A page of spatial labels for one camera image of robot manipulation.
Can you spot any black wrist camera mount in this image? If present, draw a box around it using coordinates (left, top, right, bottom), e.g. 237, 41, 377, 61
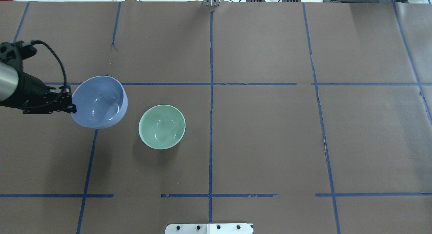
0, 41, 37, 71

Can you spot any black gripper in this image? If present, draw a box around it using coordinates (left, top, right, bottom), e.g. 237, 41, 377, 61
7, 72, 77, 114

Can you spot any brown paper table mat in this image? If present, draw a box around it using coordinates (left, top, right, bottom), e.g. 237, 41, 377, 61
1, 0, 431, 234

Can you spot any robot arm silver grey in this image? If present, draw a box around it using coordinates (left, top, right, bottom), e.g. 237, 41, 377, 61
1, 63, 77, 114

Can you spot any green ceramic bowl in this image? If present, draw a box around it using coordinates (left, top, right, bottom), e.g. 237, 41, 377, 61
138, 104, 186, 150

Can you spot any blue ceramic bowl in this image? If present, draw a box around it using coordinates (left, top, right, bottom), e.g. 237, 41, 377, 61
71, 76, 129, 129

